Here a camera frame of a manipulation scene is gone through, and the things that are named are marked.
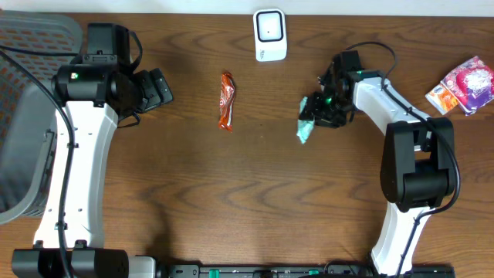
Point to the white barcode scanner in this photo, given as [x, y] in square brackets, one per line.
[270, 35]

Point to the grey plastic mesh basket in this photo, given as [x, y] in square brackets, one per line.
[33, 46]

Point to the teal wipes packet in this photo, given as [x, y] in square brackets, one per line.
[304, 127]

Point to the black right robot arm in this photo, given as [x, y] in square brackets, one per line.
[419, 172]

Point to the red snack wrapper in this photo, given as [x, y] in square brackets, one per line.
[227, 98]

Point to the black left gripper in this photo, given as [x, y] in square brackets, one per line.
[155, 91]

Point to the orange tissue pack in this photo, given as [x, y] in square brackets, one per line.
[442, 99]

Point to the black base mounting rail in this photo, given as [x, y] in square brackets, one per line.
[332, 269]

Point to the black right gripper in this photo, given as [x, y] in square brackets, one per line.
[314, 108]

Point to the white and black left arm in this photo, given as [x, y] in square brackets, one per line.
[92, 95]

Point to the purple Carefree pad package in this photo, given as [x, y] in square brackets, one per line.
[471, 83]

